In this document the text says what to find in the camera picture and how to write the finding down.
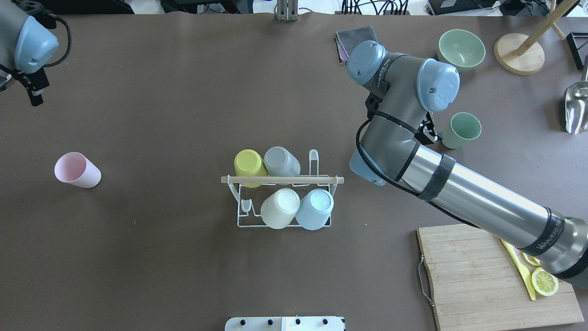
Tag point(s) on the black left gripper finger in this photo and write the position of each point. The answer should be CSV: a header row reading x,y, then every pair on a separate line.
x,y
36,97

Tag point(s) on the metal scoop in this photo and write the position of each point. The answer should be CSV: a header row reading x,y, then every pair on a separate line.
x,y
576,104

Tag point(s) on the pink plastic cup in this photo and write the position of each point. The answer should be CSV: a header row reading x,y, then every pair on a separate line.
x,y
75,169

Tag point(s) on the wooden mug tree stand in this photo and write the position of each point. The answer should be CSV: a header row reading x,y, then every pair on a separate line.
x,y
523,55

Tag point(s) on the grey plastic cup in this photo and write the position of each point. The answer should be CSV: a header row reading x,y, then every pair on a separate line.
x,y
279,162

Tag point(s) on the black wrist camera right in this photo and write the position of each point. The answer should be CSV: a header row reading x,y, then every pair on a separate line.
x,y
372,104

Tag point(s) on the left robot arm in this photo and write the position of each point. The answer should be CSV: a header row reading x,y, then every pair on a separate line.
x,y
27,45

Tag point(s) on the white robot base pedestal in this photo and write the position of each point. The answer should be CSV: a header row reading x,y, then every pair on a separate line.
x,y
286,323

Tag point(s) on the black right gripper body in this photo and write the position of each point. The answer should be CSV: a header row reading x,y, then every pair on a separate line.
x,y
428,131

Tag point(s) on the green plastic cup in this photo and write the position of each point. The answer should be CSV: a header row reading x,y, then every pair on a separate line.
x,y
462,129

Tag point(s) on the grey folded cloth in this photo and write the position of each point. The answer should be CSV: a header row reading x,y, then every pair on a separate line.
x,y
346,41

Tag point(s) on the lemon slice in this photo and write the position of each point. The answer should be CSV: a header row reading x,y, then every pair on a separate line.
x,y
531,260
543,282

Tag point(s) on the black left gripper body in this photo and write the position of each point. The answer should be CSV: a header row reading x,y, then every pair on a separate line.
x,y
33,87

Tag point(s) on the yellow plastic knife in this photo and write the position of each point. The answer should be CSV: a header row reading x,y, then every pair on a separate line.
x,y
522,269

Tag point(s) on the yellow plastic cup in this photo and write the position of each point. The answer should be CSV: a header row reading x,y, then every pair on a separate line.
x,y
248,163

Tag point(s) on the wooden cutting board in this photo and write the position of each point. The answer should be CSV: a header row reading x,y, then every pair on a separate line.
x,y
475,285

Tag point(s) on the light blue plastic cup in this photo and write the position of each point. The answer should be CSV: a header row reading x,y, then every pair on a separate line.
x,y
315,209

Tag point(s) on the cream plastic cup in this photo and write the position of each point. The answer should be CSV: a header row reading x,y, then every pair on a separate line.
x,y
279,209

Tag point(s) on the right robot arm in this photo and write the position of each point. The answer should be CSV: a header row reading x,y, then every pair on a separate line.
x,y
403,90

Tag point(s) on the green bowl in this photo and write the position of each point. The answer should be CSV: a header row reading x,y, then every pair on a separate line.
x,y
461,49

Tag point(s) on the white wire cup holder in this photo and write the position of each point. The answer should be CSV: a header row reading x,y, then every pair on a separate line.
x,y
272,192

